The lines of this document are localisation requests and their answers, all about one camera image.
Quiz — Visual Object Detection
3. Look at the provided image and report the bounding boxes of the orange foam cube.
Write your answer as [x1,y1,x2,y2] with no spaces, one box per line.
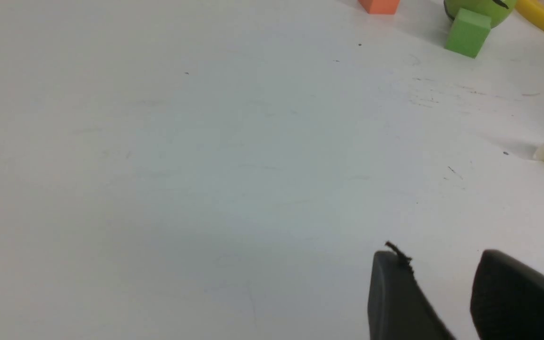
[358,0,400,15]

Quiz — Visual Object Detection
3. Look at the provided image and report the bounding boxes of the green toy watermelon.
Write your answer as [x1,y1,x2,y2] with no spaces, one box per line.
[443,0,517,28]

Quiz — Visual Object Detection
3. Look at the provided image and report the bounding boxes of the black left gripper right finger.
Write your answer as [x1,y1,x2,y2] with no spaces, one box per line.
[470,249,544,340]

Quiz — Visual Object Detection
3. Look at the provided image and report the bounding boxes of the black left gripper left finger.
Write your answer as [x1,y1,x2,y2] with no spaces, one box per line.
[367,241,455,340]

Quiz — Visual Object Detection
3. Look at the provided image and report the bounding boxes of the green foam cube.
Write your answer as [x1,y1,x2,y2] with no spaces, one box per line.
[444,8,492,59]

